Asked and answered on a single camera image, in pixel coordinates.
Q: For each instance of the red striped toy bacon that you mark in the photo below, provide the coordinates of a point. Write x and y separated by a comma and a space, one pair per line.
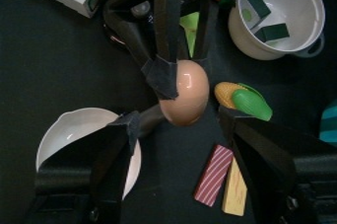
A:
213, 175

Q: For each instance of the yellow wooden toy block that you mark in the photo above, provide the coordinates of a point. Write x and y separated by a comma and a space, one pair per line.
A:
235, 191

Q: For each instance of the yellow toy corn green husk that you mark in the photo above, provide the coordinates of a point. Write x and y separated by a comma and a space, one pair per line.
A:
248, 101

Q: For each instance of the dark green block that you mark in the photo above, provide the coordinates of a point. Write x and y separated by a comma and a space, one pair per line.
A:
273, 32
259, 4

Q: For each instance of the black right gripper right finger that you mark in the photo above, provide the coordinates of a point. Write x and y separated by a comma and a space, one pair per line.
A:
280, 162

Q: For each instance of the light green toy vegetable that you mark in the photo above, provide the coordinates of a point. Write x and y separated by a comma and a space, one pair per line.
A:
189, 30

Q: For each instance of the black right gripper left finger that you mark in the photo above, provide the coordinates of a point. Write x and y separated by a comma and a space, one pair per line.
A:
105, 155

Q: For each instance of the beige toy egg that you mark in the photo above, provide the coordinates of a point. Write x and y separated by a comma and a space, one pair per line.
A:
188, 96

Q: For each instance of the white bowl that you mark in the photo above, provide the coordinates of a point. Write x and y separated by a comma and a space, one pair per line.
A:
75, 132

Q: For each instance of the teal striped object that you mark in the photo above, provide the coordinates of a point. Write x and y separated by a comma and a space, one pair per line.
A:
329, 126

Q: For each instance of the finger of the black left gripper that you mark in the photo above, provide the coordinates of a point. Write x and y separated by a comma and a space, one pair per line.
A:
167, 30
201, 37

